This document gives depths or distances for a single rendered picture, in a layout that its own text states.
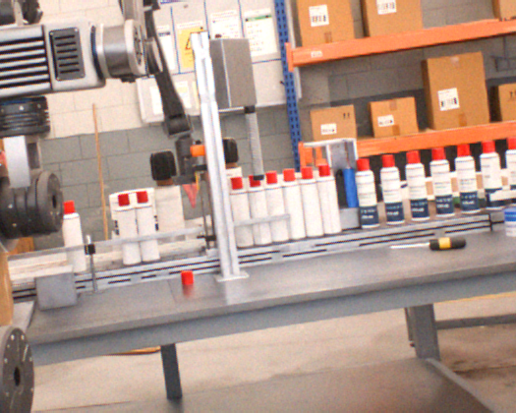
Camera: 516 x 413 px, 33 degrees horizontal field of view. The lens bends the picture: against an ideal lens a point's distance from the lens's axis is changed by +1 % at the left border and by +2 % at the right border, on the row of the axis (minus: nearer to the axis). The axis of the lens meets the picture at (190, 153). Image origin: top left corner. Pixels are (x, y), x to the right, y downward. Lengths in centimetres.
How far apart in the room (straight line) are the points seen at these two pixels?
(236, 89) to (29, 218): 72
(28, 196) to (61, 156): 523
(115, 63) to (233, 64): 54
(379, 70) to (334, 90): 38
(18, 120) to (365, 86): 521
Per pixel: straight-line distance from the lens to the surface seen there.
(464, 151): 264
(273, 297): 207
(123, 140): 701
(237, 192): 246
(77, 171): 711
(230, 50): 233
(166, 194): 270
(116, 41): 187
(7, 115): 192
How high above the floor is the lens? 130
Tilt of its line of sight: 3 degrees down
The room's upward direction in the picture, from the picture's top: 8 degrees counter-clockwise
